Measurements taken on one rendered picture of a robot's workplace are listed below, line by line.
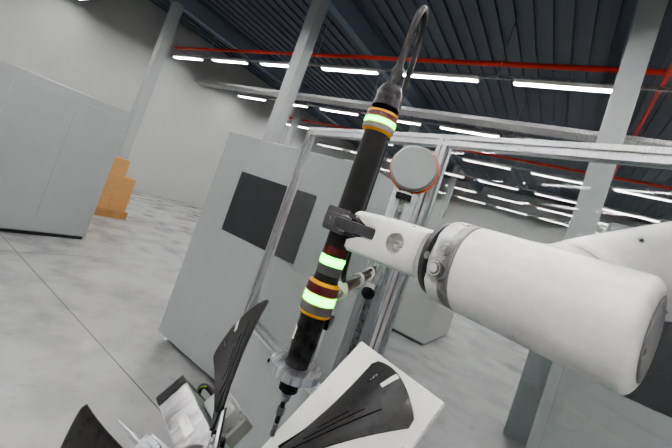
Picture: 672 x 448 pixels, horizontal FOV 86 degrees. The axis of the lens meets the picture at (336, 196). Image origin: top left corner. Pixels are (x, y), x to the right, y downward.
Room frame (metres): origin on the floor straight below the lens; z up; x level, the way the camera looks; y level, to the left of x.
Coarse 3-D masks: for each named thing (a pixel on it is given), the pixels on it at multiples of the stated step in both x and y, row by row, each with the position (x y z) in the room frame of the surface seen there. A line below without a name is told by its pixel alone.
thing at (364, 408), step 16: (368, 368) 0.70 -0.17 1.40; (384, 368) 0.65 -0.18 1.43; (352, 384) 0.68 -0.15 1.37; (368, 384) 0.62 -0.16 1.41; (400, 384) 0.57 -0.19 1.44; (336, 400) 0.66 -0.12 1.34; (352, 400) 0.59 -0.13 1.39; (368, 400) 0.56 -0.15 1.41; (384, 400) 0.55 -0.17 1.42; (400, 400) 0.53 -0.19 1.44; (320, 416) 0.63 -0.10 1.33; (336, 416) 0.56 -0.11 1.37; (352, 416) 0.54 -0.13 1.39; (368, 416) 0.52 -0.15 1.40; (384, 416) 0.51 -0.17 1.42; (400, 416) 0.50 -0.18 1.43; (304, 432) 0.58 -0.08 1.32; (320, 432) 0.54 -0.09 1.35; (336, 432) 0.52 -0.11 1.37; (352, 432) 0.50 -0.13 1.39; (368, 432) 0.49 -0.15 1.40; (384, 432) 0.48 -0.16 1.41
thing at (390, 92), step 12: (396, 72) 0.47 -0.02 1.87; (384, 84) 0.47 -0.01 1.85; (396, 84) 0.47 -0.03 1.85; (384, 96) 0.46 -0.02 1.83; (396, 96) 0.47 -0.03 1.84; (384, 108) 0.50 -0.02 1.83; (396, 108) 0.47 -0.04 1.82; (300, 324) 0.47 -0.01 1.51; (312, 324) 0.46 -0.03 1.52; (300, 336) 0.46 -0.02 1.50; (312, 336) 0.46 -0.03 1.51; (300, 348) 0.46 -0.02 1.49; (312, 348) 0.47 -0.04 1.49; (288, 360) 0.47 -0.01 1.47; (300, 360) 0.46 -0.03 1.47
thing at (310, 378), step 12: (336, 300) 0.52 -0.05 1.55; (324, 324) 0.50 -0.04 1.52; (276, 360) 0.47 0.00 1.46; (312, 360) 0.50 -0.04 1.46; (276, 372) 0.45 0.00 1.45; (288, 372) 0.45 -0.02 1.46; (300, 372) 0.46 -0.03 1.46; (312, 372) 0.47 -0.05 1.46; (288, 384) 0.45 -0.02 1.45; (300, 384) 0.45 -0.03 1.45; (312, 384) 0.46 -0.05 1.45
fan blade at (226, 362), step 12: (264, 300) 0.80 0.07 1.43; (252, 312) 0.80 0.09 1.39; (240, 324) 0.82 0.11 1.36; (252, 324) 0.75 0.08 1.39; (228, 336) 0.85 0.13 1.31; (240, 336) 0.77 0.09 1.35; (228, 348) 0.80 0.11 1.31; (240, 348) 0.72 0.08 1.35; (216, 360) 0.85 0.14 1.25; (228, 360) 0.74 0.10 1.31; (240, 360) 0.69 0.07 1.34; (216, 372) 0.81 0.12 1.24; (228, 372) 0.71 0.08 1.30; (216, 384) 0.78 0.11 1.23; (228, 384) 0.67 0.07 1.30; (216, 396) 0.74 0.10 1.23; (216, 408) 0.69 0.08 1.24; (216, 420) 0.66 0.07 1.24
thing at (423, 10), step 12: (420, 12) 0.49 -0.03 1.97; (420, 24) 0.54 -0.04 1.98; (408, 36) 0.48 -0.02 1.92; (420, 36) 0.55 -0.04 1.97; (408, 48) 0.48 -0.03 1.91; (408, 72) 0.56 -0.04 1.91; (408, 84) 0.56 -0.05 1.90; (348, 264) 0.58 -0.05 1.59; (360, 276) 0.76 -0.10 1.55; (372, 276) 0.93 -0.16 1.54
